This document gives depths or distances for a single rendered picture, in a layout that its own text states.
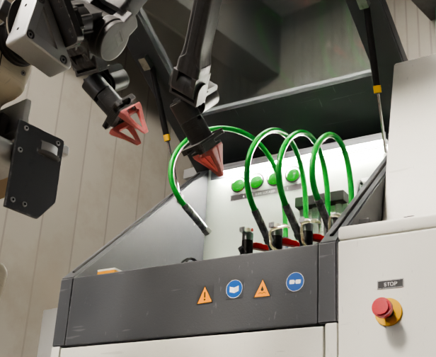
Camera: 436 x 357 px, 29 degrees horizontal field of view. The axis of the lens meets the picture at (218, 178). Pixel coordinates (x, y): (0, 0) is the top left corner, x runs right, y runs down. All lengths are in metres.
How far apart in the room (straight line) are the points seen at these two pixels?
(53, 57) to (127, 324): 0.68
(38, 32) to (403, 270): 0.76
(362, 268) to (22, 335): 2.87
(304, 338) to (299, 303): 0.07
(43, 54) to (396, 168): 0.91
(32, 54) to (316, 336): 0.72
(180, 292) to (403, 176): 0.57
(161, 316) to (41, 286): 2.61
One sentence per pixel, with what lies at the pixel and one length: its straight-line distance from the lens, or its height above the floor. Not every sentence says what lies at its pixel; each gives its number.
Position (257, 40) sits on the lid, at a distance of 2.28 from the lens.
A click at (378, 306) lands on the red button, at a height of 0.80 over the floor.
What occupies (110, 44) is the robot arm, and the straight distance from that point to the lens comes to 1.51.
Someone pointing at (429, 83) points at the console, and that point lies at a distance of 2.09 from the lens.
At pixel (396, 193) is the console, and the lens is 1.91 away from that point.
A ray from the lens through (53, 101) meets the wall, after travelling 4.68.
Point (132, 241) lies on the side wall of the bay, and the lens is 2.16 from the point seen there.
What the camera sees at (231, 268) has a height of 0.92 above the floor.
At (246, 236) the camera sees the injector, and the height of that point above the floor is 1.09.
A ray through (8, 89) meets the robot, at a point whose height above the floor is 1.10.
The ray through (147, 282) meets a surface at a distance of 1.83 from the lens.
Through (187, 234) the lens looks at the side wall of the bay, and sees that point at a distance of 2.39.
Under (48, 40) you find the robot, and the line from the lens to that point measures 1.40.
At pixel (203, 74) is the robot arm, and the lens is 1.88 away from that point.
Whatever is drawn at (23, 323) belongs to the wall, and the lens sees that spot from 4.26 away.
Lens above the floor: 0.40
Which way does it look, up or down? 24 degrees up
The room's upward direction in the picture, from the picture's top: 3 degrees clockwise
